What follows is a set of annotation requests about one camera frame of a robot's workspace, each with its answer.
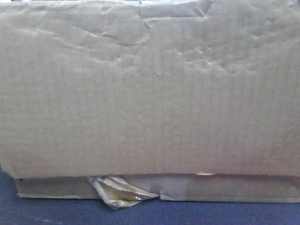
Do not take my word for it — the crumpled clear packing tape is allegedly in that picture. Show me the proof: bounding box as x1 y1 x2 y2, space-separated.
87 175 160 210

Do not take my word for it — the brown cardboard box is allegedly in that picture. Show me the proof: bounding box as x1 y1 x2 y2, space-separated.
0 0 300 203

